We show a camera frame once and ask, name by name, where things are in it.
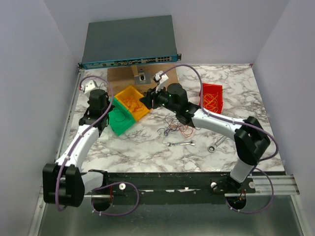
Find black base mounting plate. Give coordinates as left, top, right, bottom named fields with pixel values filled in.
left=78, top=172, right=256, bottom=205

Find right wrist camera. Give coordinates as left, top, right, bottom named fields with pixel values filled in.
left=153, top=71, right=169, bottom=93

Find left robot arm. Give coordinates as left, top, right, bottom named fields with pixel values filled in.
left=42, top=89, right=113, bottom=211

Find wooden board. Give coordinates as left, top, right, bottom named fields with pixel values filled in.
left=107, top=63, right=174, bottom=86

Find green plastic bin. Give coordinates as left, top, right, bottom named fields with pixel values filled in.
left=109, top=98, right=135, bottom=136

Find aluminium frame rail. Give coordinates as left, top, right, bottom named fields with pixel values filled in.
left=249, top=176, right=300, bottom=196

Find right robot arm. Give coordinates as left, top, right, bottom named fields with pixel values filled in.
left=140, top=83, right=270, bottom=193

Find grey metal socket bracket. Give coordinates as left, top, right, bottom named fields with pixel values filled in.
left=131, top=65, right=151, bottom=85

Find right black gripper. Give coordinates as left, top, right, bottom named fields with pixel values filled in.
left=139, top=84, right=178, bottom=114

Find silver ratchet wrench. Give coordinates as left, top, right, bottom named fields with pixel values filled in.
left=208, top=136, right=227, bottom=153

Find silver open-end wrench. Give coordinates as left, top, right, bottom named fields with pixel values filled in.
left=166, top=140, right=195, bottom=147

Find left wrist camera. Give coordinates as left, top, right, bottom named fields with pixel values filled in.
left=80, top=80, right=98, bottom=98

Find red plastic bin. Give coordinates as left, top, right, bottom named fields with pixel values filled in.
left=203, top=83, right=223, bottom=114

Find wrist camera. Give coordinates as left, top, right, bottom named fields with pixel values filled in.
left=80, top=80, right=98, bottom=98
left=153, top=71, right=169, bottom=93

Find colourful thin wires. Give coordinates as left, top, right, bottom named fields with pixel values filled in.
left=156, top=114, right=195, bottom=138

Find grey blue network switch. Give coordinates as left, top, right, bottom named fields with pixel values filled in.
left=80, top=15, right=182, bottom=70

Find orange wires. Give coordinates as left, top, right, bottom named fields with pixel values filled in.
left=122, top=95, right=146, bottom=113

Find yellow plastic bin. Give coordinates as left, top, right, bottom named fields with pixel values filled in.
left=115, top=86, right=150, bottom=122

